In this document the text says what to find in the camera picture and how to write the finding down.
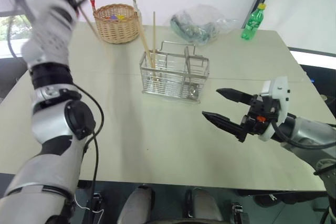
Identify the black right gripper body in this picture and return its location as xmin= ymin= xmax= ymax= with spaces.
xmin=239 ymin=94 xmax=279 ymax=136

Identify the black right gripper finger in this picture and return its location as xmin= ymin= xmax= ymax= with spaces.
xmin=215 ymin=88 xmax=255 ymax=104
xmin=202 ymin=111 xmax=249 ymax=144

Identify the wooden chopstick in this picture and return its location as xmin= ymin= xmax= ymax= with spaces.
xmin=60 ymin=0 xmax=113 ymax=64
xmin=152 ymin=11 xmax=156 ymax=69
xmin=138 ymin=23 xmax=154 ymax=69

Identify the metal spoon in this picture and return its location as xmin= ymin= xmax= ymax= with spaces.
xmin=183 ymin=46 xmax=202 ymax=99

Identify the window with green view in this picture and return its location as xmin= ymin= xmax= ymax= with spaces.
xmin=0 ymin=14 xmax=34 ymax=42

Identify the green plastic bottle yellow cap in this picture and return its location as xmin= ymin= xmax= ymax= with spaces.
xmin=240 ymin=3 xmax=267 ymax=41

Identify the black side furniture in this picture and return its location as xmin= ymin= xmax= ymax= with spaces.
xmin=288 ymin=46 xmax=336 ymax=105

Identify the clear plastic bag with contents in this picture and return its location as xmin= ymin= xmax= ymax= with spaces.
xmin=164 ymin=3 xmax=237 ymax=46

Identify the grey rounded shape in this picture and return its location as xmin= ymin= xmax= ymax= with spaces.
xmin=184 ymin=187 xmax=224 ymax=224
xmin=117 ymin=185 xmax=156 ymax=224

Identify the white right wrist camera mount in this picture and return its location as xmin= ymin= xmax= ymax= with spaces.
xmin=258 ymin=76 xmax=290 ymax=141

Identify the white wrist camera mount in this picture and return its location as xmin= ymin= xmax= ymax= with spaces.
xmin=20 ymin=0 xmax=79 ymax=68
xmin=258 ymin=76 xmax=290 ymax=141

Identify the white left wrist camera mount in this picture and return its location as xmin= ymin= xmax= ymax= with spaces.
xmin=20 ymin=0 xmax=79 ymax=68

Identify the woven wicker basket with handle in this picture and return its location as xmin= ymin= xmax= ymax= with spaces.
xmin=90 ymin=0 xmax=143 ymax=45

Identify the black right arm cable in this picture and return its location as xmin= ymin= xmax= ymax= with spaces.
xmin=271 ymin=121 xmax=336 ymax=149

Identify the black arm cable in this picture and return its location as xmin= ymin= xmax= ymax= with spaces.
xmin=74 ymin=84 xmax=105 ymax=224
xmin=271 ymin=121 xmax=336 ymax=149

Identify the metal wire basket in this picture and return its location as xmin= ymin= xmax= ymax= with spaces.
xmin=139 ymin=40 xmax=211 ymax=104

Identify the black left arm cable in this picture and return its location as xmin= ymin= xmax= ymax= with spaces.
xmin=74 ymin=84 xmax=105 ymax=224

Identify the thin white cable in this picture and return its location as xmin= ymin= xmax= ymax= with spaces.
xmin=74 ymin=189 xmax=104 ymax=215

